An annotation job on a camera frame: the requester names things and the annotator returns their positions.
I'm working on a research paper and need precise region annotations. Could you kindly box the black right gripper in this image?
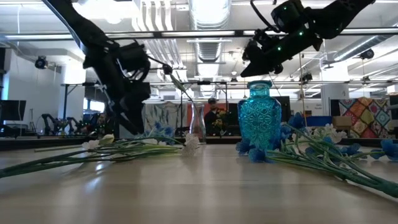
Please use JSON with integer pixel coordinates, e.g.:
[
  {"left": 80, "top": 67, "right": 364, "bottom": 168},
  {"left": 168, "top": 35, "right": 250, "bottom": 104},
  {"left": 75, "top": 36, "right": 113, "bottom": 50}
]
[{"left": 240, "top": 18, "right": 323, "bottom": 77}]

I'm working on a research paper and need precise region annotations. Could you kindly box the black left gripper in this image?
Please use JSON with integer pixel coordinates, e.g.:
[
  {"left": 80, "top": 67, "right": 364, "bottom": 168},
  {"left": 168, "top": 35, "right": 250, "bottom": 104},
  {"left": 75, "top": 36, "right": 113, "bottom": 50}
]
[{"left": 105, "top": 81, "right": 152, "bottom": 135}]

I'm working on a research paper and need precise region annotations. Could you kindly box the pale yellow artificial tulip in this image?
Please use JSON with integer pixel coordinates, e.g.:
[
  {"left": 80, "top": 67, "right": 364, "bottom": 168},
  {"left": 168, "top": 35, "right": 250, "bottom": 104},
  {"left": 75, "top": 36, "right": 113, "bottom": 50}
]
[{"left": 34, "top": 133, "right": 116, "bottom": 153}]

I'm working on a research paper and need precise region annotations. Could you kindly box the blue artificial flower spray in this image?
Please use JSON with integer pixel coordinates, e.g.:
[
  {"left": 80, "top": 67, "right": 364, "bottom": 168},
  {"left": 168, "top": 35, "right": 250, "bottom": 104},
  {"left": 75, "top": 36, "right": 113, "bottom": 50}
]
[
  {"left": 136, "top": 121, "right": 177, "bottom": 146},
  {"left": 235, "top": 111, "right": 398, "bottom": 199}
]

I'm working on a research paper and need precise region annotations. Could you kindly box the white artificial flower spray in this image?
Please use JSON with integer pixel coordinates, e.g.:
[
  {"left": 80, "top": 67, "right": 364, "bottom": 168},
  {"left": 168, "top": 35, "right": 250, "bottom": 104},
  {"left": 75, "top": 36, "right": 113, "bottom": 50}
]
[
  {"left": 306, "top": 123, "right": 348, "bottom": 144},
  {"left": 0, "top": 132, "right": 201, "bottom": 180}
]

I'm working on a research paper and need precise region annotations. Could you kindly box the blue cut glass vase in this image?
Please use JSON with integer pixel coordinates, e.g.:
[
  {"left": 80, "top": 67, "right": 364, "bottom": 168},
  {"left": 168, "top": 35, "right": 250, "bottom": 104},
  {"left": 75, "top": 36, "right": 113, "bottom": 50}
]
[{"left": 237, "top": 80, "right": 283, "bottom": 152}]

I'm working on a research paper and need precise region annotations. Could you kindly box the clear glass vase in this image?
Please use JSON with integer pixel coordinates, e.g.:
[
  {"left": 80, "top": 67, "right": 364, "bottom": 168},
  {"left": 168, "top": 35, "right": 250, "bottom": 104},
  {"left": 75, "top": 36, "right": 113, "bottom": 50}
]
[{"left": 190, "top": 101, "right": 207, "bottom": 144}]

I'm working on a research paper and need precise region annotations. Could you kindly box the black computer monitor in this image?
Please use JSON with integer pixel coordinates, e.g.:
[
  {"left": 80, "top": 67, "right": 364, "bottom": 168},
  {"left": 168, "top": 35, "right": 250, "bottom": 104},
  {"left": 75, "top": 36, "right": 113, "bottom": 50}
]
[
  {"left": 273, "top": 95, "right": 292, "bottom": 124},
  {"left": 0, "top": 99, "right": 27, "bottom": 123}
]

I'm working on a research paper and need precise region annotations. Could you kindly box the dark artificial tulip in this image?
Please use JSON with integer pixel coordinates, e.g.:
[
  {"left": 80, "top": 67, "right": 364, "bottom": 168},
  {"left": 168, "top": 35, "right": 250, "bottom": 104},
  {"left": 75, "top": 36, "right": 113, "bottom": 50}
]
[{"left": 162, "top": 63, "right": 197, "bottom": 106}]

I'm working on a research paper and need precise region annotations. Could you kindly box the white LED light bar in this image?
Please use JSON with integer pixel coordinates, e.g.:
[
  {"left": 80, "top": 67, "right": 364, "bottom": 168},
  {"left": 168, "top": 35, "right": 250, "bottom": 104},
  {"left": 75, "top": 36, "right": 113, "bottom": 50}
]
[{"left": 105, "top": 30, "right": 237, "bottom": 37}]

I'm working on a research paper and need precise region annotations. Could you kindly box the person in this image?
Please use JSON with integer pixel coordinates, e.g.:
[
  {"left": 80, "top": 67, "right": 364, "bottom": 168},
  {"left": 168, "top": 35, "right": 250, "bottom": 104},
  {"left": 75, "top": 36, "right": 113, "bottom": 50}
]
[{"left": 203, "top": 96, "right": 227, "bottom": 137}]

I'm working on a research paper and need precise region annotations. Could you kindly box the yellow flower bouquet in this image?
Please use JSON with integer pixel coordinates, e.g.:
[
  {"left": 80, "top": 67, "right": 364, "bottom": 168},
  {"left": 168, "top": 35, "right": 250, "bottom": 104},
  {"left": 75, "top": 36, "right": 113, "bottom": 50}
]
[{"left": 212, "top": 108, "right": 229, "bottom": 136}]

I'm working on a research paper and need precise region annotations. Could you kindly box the blue plastic bin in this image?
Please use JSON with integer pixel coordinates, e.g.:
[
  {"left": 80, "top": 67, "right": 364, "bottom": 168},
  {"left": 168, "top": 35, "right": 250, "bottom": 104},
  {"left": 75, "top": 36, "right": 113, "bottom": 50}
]
[{"left": 306, "top": 115, "right": 333, "bottom": 128}]

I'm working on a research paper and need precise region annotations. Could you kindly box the brown cardboard box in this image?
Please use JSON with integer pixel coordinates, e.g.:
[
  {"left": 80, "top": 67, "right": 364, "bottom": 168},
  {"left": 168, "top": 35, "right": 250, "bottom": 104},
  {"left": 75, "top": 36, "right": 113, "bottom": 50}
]
[{"left": 331, "top": 115, "right": 353, "bottom": 131}]

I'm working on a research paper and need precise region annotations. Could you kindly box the colourful patchwork quilt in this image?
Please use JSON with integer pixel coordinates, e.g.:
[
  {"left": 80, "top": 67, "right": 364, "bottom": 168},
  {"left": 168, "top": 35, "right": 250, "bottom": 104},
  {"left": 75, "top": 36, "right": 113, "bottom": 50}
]
[{"left": 338, "top": 96, "right": 393, "bottom": 139}]

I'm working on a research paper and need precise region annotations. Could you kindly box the black overhead frame bar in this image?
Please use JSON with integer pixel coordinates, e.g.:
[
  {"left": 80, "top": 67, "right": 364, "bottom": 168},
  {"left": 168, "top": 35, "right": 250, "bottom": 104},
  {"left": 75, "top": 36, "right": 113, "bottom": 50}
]
[{"left": 0, "top": 27, "right": 398, "bottom": 40}]

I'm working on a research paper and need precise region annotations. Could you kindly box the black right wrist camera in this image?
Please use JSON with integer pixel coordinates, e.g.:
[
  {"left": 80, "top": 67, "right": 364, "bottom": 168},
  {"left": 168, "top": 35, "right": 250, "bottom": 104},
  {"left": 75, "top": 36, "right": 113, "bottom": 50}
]
[{"left": 269, "top": 1, "right": 301, "bottom": 33}]

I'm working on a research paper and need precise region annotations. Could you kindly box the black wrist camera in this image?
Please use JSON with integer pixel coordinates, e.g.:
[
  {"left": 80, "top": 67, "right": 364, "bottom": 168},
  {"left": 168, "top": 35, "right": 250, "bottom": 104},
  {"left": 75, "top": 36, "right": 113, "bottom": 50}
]
[
  {"left": 269, "top": 1, "right": 301, "bottom": 33},
  {"left": 117, "top": 42, "right": 152, "bottom": 73}
]

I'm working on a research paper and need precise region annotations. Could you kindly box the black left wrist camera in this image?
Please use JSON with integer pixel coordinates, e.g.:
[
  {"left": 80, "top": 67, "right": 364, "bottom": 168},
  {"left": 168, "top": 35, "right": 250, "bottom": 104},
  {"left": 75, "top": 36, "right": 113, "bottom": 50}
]
[{"left": 117, "top": 42, "right": 152, "bottom": 73}]

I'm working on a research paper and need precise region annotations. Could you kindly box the black background frame bar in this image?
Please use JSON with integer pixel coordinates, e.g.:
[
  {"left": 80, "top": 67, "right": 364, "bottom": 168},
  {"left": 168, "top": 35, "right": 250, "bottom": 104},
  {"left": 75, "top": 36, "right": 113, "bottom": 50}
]
[{"left": 60, "top": 80, "right": 398, "bottom": 87}]

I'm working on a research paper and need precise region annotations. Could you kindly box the silver ventilation duct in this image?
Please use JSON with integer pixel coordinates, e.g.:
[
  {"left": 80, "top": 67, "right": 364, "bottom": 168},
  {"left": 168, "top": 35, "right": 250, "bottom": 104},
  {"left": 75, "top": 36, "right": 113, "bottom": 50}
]
[
  {"left": 332, "top": 34, "right": 398, "bottom": 62},
  {"left": 188, "top": 0, "right": 233, "bottom": 63}
]

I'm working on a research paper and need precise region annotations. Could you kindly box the black metal table frame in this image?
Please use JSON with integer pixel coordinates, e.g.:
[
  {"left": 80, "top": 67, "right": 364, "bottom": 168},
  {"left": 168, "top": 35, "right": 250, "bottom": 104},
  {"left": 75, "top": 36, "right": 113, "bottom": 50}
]
[{"left": 0, "top": 135, "right": 398, "bottom": 152}]

